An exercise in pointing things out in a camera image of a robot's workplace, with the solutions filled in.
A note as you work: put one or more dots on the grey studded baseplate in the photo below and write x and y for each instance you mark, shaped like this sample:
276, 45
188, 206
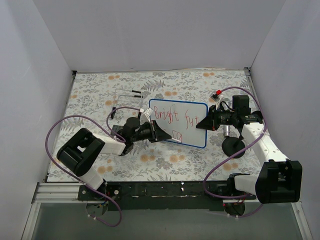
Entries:
116, 129

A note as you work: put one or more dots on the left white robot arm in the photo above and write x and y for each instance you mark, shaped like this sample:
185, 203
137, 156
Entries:
81, 151

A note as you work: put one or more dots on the blue framed whiteboard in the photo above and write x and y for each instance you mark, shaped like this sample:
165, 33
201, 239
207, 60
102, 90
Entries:
179, 119

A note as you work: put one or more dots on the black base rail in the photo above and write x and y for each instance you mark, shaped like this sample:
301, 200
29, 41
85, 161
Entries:
167, 195

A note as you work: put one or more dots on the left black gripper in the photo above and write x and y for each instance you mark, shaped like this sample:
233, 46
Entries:
153, 131

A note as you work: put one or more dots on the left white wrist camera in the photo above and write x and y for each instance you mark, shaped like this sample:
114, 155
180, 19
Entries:
145, 115

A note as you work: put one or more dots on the silver metal cylinder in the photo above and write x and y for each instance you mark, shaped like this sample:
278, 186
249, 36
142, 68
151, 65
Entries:
226, 128

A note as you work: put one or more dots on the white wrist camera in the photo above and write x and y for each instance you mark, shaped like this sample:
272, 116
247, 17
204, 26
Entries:
217, 96
145, 115

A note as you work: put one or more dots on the floral tablecloth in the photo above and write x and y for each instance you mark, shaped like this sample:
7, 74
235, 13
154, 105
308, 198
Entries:
98, 101

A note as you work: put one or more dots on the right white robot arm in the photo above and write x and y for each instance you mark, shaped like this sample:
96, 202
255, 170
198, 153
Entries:
279, 179

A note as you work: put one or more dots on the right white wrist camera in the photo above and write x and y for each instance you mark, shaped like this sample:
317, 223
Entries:
217, 96

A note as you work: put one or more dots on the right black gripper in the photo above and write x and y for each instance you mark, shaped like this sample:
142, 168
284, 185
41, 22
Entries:
214, 119

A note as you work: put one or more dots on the black round stand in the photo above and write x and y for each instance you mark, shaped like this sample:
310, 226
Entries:
232, 145

